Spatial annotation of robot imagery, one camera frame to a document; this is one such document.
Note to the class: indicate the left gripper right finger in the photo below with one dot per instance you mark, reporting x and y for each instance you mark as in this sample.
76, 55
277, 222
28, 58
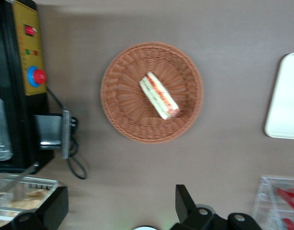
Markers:
190, 215

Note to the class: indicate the round brown wicker basket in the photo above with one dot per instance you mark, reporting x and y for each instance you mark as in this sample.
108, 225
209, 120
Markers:
127, 115

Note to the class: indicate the triangle sandwich with red filling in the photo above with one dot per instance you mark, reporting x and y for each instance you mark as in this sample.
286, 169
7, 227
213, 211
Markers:
158, 95

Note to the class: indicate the cream plastic serving tray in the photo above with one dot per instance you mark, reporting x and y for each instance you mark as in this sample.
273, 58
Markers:
285, 100

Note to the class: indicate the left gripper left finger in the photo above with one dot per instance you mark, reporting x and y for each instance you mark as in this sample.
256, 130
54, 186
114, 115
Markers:
50, 210

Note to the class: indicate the steel fryer pan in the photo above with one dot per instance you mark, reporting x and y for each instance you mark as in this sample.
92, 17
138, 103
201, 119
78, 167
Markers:
0, 129

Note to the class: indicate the black fryer with yellow panel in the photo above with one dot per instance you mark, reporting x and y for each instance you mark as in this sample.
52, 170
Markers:
15, 119

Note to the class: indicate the clear acrylic bottle rack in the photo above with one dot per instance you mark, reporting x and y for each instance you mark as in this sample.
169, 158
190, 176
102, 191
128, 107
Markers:
264, 203

